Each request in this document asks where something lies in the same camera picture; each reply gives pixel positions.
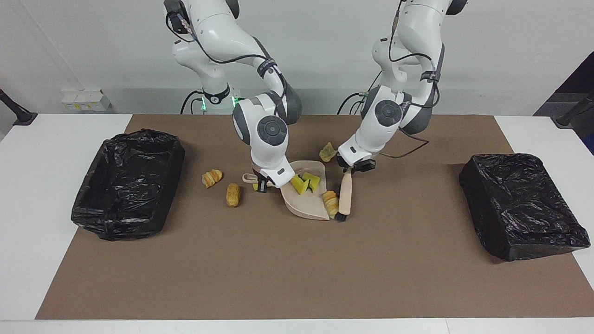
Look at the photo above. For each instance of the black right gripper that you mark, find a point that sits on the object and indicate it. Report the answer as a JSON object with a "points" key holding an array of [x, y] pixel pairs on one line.
{"points": [[264, 177]]}

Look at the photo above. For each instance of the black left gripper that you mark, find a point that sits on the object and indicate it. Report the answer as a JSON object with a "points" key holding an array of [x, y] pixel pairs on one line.
{"points": [[355, 163]]}

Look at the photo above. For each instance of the beige hand brush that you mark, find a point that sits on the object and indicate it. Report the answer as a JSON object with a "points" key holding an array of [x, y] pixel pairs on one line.
{"points": [[345, 195]]}

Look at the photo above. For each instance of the brown oval bread roll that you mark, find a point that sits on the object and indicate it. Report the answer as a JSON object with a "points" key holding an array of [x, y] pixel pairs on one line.
{"points": [[233, 195]]}

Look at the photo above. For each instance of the pale torn bread piece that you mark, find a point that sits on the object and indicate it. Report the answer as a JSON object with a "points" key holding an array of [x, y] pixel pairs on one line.
{"points": [[328, 152]]}

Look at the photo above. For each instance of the long striped croissant piece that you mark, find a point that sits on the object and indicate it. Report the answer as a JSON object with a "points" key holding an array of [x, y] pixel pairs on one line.
{"points": [[331, 203]]}

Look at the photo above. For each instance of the beige plastic dustpan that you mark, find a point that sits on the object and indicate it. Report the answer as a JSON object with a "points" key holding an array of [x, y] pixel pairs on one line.
{"points": [[308, 206]]}

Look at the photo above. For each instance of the small striped croissant piece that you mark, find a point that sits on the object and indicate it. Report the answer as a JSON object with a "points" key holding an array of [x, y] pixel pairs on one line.
{"points": [[212, 178]]}

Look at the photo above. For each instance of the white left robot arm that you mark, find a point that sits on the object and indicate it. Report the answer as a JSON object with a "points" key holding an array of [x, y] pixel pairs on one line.
{"points": [[417, 37]]}

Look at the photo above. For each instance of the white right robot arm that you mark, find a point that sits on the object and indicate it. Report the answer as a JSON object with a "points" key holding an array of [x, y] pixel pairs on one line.
{"points": [[218, 32]]}

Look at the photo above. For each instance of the black bag-lined bin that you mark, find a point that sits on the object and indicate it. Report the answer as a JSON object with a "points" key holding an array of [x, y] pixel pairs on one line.
{"points": [[519, 208], [125, 185]]}

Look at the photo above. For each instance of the brown table mat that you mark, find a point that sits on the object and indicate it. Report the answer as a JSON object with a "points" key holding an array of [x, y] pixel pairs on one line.
{"points": [[232, 278]]}

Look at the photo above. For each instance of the black clamp stand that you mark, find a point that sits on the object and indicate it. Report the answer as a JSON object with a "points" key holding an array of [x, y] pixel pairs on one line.
{"points": [[18, 113], [573, 113]]}

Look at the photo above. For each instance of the white wall socket box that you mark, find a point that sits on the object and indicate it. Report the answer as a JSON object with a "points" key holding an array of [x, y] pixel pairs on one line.
{"points": [[86, 101]]}

